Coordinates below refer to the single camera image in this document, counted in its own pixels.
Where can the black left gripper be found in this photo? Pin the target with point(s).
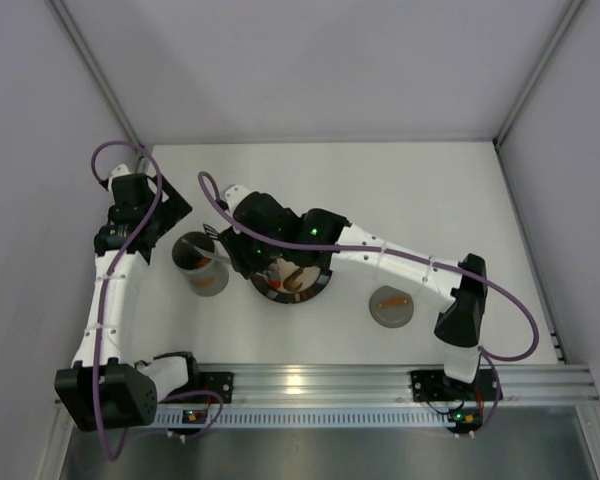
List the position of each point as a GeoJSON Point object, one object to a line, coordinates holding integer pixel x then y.
{"type": "Point", "coordinates": [167, 211]}

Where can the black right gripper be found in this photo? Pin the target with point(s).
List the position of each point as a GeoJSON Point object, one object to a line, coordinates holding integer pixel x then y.
{"type": "Point", "coordinates": [231, 240]}

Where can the metal tongs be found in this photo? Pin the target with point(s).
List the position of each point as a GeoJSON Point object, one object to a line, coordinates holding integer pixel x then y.
{"type": "Point", "coordinates": [245, 255]}

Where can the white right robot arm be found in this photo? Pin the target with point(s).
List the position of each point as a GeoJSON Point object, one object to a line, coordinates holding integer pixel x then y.
{"type": "Point", "coordinates": [454, 292]}

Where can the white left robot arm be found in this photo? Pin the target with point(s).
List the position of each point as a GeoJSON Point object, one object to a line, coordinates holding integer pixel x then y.
{"type": "Point", "coordinates": [104, 386]}

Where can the grey cylindrical lunch container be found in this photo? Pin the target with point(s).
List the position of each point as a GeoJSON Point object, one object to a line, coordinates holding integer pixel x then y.
{"type": "Point", "coordinates": [209, 280]}

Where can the dark patterned round plate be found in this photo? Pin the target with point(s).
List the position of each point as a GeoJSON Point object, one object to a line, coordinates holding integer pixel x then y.
{"type": "Point", "coordinates": [315, 280]}

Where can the grey round container lid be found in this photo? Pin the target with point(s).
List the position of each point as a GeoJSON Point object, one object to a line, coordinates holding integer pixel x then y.
{"type": "Point", "coordinates": [391, 308]}

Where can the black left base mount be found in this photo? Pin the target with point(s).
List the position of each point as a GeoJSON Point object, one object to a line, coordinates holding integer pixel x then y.
{"type": "Point", "coordinates": [220, 382]}

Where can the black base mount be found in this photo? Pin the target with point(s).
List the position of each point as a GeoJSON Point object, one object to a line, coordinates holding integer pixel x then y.
{"type": "Point", "coordinates": [220, 382]}
{"type": "Point", "coordinates": [432, 385]}

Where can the aluminium left frame post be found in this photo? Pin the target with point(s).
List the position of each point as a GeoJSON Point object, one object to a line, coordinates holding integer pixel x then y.
{"type": "Point", "coordinates": [84, 52]}

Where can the aluminium frame post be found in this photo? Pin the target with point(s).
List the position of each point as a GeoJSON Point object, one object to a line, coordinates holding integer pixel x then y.
{"type": "Point", "coordinates": [556, 37]}
{"type": "Point", "coordinates": [84, 52]}

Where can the grey slotted cable duct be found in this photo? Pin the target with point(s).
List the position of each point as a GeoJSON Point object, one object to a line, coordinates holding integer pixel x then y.
{"type": "Point", "coordinates": [234, 418]}

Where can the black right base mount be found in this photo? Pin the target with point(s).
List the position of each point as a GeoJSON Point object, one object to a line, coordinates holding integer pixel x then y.
{"type": "Point", "coordinates": [432, 385]}

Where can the aluminium mounting rail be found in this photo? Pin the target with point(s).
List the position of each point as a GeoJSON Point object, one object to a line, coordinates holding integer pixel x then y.
{"type": "Point", "coordinates": [340, 386]}

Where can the aluminium right frame post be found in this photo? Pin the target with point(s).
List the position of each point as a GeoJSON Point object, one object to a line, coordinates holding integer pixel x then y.
{"type": "Point", "coordinates": [556, 37]}

